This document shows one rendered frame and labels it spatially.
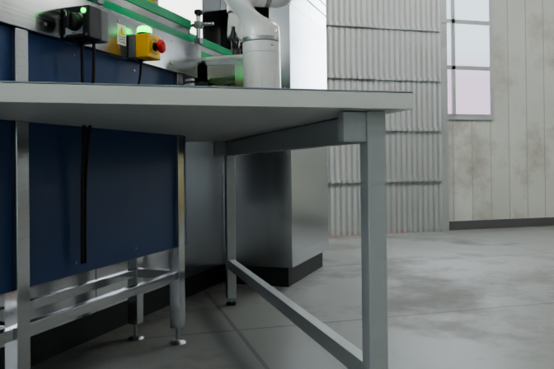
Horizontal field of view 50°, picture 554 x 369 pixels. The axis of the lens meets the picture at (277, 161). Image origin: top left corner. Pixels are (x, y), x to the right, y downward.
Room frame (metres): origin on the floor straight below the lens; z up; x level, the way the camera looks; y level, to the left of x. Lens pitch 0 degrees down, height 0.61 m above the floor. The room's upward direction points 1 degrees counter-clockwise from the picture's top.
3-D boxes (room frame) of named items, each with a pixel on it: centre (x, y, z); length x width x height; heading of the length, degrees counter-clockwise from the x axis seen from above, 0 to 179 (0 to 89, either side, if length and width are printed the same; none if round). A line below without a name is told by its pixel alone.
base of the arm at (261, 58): (1.91, 0.05, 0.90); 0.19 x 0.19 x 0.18
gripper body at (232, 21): (2.25, 0.14, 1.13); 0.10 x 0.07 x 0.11; 161
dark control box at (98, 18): (1.51, 0.48, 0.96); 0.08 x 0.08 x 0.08; 70
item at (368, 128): (1.92, 0.03, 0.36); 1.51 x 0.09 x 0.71; 16
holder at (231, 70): (2.29, 0.20, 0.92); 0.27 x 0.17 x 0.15; 70
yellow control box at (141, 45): (1.77, 0.39, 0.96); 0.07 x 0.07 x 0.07; 70
